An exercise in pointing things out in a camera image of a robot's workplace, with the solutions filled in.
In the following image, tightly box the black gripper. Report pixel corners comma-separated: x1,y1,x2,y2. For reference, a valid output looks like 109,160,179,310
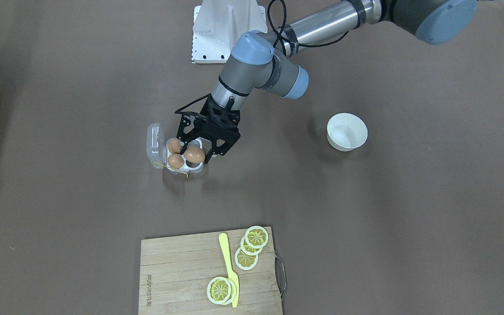
176,97,241,164

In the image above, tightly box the brown egg carried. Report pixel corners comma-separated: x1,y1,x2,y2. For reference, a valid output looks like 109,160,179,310
182,146,206,164

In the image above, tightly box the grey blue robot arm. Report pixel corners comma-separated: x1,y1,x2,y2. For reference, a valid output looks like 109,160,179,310
176,0,477,163

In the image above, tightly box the brown egg far in box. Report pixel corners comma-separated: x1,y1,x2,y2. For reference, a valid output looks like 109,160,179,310
167,138,183,155

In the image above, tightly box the brown egg in box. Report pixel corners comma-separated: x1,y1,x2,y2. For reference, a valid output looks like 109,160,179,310
167,154,185,170
167,138,183,155

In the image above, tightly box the brown egg near in box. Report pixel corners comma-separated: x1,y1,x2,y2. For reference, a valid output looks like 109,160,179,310
167,154,185,170

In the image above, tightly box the clear plastic egg box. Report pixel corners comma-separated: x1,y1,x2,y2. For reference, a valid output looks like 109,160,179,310
146,123,204,177

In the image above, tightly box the lemon slice back of row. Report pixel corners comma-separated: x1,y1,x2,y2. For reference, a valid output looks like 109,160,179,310
244,225,269,249

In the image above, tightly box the lemon slice of row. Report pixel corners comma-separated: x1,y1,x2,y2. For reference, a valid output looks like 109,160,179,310
234,248,259,270
244,225,269,249
240,237,263,256

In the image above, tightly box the lemon slice middle of row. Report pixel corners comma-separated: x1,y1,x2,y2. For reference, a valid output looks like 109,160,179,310
240,237,263,256

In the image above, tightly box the lemon slice front of row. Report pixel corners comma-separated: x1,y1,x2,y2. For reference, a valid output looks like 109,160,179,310
234,248,259,270

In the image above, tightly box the wooden cutting board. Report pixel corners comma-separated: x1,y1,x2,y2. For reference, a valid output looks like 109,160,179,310
138,231,284,315

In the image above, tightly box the white round bowl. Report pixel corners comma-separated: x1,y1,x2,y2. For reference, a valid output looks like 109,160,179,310
326,113,368,152

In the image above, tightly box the lemon slice top pair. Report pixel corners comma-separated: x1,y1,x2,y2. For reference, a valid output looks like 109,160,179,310
206,276,231,305

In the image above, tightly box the lemon slice under pair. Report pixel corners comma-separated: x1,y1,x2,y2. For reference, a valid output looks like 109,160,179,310
227,279,238,304

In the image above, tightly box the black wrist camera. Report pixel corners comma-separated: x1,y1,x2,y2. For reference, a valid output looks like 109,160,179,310
175,95,208,120

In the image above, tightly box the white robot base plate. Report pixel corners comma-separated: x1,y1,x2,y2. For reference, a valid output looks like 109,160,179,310
191,0,268,64

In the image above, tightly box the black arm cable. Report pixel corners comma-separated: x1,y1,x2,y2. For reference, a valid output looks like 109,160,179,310
267,0,350,57

